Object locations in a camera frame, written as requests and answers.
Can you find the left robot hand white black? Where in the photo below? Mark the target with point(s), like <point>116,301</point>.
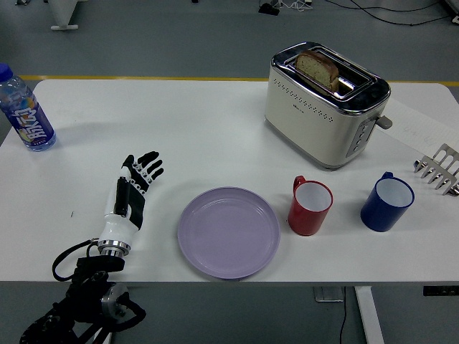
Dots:
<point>125,204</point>

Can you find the purple plate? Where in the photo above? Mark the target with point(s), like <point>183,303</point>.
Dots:
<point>228,233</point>

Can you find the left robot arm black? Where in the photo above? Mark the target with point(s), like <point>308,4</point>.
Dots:
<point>93,286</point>

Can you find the blue-capped drink bottle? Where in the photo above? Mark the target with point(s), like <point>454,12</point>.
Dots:
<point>30,118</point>

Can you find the red mug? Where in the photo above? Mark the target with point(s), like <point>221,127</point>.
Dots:
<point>305,218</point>

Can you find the white furniture foot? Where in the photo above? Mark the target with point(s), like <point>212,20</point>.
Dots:
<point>64,14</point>

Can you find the cream and chrome toaster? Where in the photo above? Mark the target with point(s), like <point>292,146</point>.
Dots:
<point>315,129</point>

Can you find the grey box under table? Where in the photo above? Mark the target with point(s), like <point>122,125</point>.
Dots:
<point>329,294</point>

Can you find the bread slice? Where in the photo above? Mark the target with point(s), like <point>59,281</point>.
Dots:
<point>317,68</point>

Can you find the black floor device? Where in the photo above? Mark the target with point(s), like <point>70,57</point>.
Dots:
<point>269,9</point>

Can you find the blue mug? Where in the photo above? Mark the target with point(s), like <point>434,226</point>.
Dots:
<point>380,215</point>

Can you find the white table leg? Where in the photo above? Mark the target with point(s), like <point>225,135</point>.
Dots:
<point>369,315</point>

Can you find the white paper sheet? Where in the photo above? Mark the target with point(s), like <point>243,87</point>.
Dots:
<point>423,125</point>

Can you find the metal toast rack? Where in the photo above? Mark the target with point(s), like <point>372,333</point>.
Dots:
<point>439,172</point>

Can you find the black table control panel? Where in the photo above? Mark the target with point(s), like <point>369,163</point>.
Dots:
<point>441,291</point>

